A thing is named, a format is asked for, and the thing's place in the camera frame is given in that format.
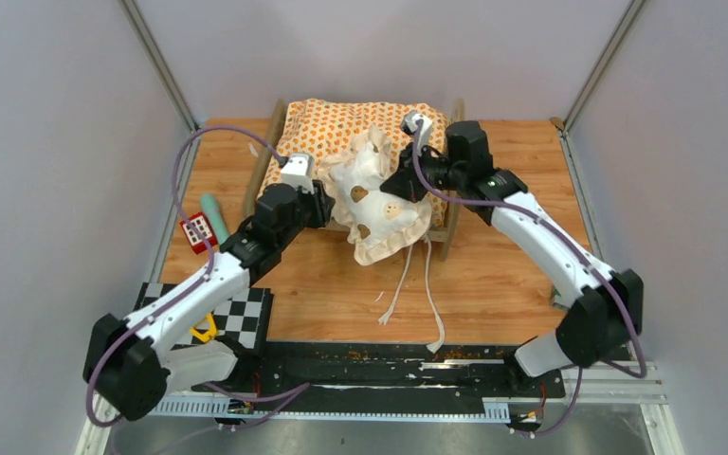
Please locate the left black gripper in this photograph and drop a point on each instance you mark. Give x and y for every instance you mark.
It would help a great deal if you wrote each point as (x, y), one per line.
(321, 204)

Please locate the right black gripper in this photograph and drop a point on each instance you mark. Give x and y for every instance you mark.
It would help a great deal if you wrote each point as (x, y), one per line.
(403, 182)

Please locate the wooden pet bed frame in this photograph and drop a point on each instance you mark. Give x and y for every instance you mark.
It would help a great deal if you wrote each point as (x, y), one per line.
(443, 233)

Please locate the yellow duck print blanket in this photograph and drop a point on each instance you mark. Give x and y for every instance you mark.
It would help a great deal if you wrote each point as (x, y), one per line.
(324, 128)

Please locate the white duck pillow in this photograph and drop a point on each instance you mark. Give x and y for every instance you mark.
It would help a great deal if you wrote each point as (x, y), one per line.
(380, 224)

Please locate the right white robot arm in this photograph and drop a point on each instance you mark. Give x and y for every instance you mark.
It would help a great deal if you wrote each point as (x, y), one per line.
(604, 307)

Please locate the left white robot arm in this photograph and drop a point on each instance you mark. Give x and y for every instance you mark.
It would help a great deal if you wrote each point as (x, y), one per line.
(201, 289)

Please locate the teal cylinder toy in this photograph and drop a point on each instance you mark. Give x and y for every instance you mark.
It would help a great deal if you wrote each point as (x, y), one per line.
(210, 207)

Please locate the red window toy block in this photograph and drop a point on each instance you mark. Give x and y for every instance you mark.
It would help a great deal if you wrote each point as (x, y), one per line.
(197, 231)

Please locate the black white checkerboard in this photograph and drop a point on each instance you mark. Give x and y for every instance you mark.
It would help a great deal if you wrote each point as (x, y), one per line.
(244, 317)

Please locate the yellow plastic block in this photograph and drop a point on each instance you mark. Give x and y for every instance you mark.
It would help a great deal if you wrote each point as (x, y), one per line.
(205, 330)

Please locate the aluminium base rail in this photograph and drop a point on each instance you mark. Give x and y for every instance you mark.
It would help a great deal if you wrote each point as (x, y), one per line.
(345, 379)

